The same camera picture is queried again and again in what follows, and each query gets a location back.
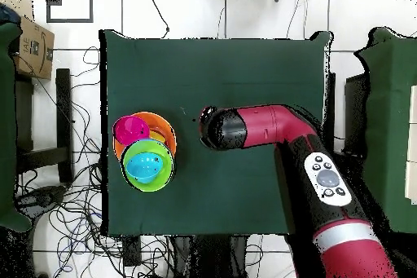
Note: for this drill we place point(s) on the large orange-yellow bowl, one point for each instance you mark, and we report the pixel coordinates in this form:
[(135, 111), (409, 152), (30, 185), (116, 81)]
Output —
[(163, 123)]

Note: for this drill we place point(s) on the yellow cup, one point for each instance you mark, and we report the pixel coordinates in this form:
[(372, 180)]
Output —
[(158, 135)]

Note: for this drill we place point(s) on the small magenta bowl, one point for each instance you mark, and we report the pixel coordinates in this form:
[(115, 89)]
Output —
[(130, 129)]

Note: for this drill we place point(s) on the large green bowl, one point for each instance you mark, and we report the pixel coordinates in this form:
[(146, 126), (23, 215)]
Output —
[(163, 180)]

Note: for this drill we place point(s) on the small light blue bowl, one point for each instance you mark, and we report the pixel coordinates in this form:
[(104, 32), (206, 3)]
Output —
[(145, 167)]

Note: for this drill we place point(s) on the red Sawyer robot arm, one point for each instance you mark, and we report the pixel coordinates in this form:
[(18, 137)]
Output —
[(277, 124)]

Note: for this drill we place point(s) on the white box stack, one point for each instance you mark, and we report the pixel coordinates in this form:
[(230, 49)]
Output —
[(412, 144)]

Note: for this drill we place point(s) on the dark green tablecloth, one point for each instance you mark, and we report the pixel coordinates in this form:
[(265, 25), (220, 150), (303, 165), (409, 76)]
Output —
[(228, 69)]

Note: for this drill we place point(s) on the black metal stand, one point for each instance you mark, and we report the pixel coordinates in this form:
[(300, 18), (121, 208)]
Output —
[(64, 111)]

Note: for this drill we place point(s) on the cardboard box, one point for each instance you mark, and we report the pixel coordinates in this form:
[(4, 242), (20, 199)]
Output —
[(34, 49)]

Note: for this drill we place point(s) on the green cloth-covered table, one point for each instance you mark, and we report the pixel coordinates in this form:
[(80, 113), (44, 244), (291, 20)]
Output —
[(391, 95), (6, 128)]

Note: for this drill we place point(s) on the black square frame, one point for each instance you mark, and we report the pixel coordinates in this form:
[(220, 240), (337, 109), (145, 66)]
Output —
[(70, 21)]

